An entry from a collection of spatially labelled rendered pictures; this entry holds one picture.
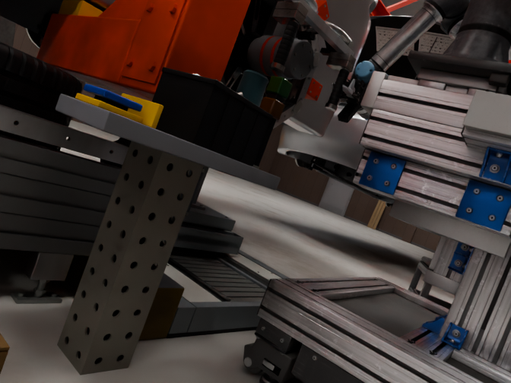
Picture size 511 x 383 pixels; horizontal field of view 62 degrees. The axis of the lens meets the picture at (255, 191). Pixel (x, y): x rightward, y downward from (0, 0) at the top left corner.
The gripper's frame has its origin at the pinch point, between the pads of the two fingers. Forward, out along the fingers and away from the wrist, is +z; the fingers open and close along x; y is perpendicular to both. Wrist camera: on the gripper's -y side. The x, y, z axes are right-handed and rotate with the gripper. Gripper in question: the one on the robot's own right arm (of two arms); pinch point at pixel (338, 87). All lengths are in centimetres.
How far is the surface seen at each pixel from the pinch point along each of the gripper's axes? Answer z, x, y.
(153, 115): 90, 20, -36
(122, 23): 74, -22, -16
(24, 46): -303, -941, 38
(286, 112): -4.2, -20.2, -12.6
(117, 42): 74, -21, -21
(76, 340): 85, 15, -79
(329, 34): 13.8, -2.8, 13.0
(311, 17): 25.6, -3.9, 12.8
